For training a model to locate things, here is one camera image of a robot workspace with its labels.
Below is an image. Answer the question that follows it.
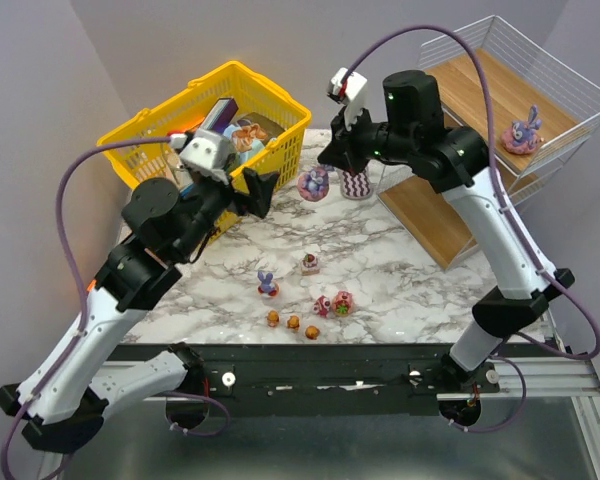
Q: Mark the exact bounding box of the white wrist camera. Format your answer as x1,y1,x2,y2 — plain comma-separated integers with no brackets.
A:
327,67,367,131
173,129,239,185

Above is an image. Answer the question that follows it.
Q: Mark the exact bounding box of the purple bunny donut toy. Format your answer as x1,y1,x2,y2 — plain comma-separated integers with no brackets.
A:
500,104,544,156

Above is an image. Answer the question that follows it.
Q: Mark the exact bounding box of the orange bear toy middle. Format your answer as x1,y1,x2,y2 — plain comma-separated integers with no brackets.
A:
287,315,300,331

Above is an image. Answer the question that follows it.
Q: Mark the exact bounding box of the yellow plastic basket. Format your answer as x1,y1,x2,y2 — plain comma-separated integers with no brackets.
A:
96,60,313,244

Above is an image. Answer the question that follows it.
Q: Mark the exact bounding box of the orange bear toy right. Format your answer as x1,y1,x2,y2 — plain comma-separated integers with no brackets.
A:
305,325,320,340

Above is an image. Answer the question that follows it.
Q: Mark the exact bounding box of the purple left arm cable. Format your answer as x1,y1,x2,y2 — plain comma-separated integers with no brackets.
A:
0,133,189,480

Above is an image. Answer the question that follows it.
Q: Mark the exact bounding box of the purple wavy striped sponge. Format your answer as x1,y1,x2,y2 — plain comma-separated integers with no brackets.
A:
338,169,373,201

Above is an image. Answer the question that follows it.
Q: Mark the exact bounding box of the orange bear toy left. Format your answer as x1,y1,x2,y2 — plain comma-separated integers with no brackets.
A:
267,310,280,327

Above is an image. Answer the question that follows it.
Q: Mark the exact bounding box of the red white clown toy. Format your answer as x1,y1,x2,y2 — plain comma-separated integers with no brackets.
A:
313,295,331,318

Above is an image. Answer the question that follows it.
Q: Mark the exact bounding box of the orange candy box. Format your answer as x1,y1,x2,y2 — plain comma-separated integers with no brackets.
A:
179,116,205,132

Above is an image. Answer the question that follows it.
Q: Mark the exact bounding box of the orange bear toy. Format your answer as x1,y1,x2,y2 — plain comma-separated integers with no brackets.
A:
287,315,300,331
267,310,280,327
305,325,320,340

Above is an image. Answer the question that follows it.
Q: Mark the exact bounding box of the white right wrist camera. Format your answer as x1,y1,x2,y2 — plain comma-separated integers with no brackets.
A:
327,67,367,131

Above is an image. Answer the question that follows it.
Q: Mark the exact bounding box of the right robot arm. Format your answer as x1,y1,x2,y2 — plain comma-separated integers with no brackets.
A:
318,68,575,386

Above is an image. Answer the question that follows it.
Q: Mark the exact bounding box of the pink strawberry donut toy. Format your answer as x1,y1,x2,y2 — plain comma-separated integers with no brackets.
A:
331,290,354,317

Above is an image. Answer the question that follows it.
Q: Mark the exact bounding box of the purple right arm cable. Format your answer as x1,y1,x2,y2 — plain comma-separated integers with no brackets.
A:
347,25,600,361

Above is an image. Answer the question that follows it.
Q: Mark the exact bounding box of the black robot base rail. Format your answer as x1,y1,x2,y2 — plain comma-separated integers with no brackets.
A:
124,342,526,431

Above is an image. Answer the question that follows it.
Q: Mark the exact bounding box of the chips bag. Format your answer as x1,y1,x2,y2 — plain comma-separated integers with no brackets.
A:
223,112,285,164

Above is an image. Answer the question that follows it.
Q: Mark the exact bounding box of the purple box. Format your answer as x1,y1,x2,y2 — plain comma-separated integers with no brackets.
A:
195,97,239,134

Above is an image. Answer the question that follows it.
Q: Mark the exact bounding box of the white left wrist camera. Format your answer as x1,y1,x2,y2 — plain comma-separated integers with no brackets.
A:
173,129,239,185

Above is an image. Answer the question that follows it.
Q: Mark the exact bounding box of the strawberry cake toy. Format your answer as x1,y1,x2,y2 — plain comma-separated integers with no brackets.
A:
301,253,320,276

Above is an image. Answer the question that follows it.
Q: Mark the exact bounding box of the white wire wooden shelf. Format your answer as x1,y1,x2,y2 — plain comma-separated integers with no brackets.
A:
377,15,600,269

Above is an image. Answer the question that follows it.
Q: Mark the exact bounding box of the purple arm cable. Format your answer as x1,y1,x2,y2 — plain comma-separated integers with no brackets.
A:
0,133,189,480
347,25,600,361

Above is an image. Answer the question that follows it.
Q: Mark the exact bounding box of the small purple bunny toy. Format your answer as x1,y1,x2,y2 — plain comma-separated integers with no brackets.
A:
257,271,280,297

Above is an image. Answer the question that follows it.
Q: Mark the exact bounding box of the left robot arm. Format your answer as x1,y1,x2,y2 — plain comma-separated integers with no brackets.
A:
0,168,279,454

